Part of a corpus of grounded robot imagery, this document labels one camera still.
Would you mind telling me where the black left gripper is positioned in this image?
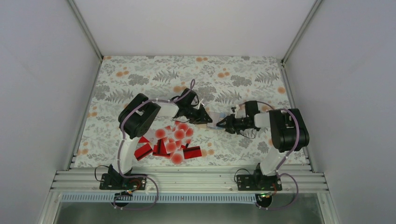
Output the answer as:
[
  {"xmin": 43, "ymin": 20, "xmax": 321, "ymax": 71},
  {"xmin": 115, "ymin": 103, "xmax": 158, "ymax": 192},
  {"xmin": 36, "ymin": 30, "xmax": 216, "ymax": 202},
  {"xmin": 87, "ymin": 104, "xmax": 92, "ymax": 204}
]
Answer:
[{"xmin": 184, "ymin": 105, "xmax": 212, "ymax": 125}]

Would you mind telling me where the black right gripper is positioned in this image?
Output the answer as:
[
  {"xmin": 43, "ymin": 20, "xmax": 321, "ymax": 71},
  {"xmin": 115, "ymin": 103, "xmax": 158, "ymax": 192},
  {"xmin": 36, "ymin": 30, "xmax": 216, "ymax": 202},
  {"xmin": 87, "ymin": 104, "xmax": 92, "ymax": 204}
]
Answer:
[{"xmin": 217, "ymin": 114, "xmax": 251, "ymax": 135}]

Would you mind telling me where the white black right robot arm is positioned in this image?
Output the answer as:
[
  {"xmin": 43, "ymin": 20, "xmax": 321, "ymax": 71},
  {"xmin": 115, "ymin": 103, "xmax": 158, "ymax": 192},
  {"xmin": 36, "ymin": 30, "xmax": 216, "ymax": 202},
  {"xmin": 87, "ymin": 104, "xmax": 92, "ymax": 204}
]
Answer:
[{"xmin": 216, "ymin": 100, "xmax": 310, "ymax": 190}]

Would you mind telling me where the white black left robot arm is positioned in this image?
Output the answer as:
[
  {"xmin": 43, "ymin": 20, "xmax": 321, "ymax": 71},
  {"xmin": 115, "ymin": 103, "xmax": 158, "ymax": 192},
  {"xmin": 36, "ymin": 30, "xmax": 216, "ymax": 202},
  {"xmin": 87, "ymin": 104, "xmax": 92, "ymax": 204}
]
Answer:
[{"xmin": 108, "ymin": 88, "xmax": 212, "ymax": 189}]

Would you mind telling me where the pile of red white cards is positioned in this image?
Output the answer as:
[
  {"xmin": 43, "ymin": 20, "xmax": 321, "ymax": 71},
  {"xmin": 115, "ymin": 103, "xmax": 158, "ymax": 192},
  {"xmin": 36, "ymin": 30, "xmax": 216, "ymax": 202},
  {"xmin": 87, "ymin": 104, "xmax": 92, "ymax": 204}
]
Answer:
[{"xmin": 134, "ymin": 121, "xmax": 202, "ymax": 165}]

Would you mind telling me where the floral patterned table mat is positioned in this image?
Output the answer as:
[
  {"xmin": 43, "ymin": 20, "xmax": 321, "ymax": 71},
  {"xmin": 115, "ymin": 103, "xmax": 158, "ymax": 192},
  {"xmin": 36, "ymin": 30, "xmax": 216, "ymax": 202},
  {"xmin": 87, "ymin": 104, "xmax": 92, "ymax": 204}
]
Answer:
[{"xmin": 74, "ymin": 56, "xmax": 290, "ymax": 168}]

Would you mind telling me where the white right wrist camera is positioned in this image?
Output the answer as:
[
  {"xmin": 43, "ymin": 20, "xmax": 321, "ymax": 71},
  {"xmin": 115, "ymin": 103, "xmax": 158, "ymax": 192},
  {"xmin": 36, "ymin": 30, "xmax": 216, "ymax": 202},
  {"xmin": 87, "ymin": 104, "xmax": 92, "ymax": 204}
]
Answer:
[{"xmin": 231, "ymin": 104, "xmax": 245, "ymax": 117}]

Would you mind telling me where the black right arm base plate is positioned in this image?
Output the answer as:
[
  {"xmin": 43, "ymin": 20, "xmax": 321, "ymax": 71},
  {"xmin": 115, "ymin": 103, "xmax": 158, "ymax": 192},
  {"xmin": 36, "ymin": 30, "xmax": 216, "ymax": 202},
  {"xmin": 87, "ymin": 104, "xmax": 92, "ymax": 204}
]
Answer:
[{"xmin": 236, "ymin": 175, "xmax": 283, "ymax": 191}]

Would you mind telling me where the slotted grey cable duct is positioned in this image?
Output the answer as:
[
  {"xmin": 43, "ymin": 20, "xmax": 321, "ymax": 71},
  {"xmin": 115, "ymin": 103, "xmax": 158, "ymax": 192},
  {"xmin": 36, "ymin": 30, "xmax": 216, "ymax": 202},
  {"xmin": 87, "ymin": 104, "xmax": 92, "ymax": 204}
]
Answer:
[{"xmin": 60, "ymin": 192, "xmax": 269, "ymax": 204}]

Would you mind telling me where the aluminium rail frame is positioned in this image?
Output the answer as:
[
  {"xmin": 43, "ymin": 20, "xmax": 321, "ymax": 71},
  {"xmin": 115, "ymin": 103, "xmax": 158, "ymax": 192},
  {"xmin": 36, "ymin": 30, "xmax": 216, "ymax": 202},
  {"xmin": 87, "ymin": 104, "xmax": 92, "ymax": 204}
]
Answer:
[{"xmin": 37, "ymin": 0, "xmax": 341, "ymax": 224}]

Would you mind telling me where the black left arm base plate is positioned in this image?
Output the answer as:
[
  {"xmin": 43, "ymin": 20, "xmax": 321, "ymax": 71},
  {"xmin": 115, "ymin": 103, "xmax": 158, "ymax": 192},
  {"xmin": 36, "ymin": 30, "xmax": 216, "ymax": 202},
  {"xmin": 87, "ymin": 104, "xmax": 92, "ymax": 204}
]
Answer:
[{"xmin": 99, "ymin": 174, "xmax": 147, "ymax": 190}]

